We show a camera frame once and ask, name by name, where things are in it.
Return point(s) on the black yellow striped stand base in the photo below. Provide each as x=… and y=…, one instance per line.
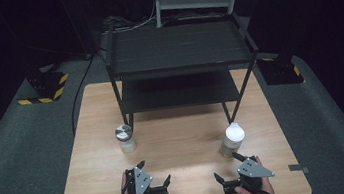
x=47, y=88
x=279, y=72

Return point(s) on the clear jar with white lid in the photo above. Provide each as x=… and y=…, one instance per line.
x=232, y=139

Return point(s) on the black two-tier shelf rack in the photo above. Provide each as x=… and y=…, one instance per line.
x=177, y=47

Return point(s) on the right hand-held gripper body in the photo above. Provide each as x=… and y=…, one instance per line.
x=251, y=168

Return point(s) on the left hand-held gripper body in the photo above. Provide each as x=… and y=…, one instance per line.
x=141, y=181

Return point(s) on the glass jar with metal lid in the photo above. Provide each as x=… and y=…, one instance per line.
x=126, y=140

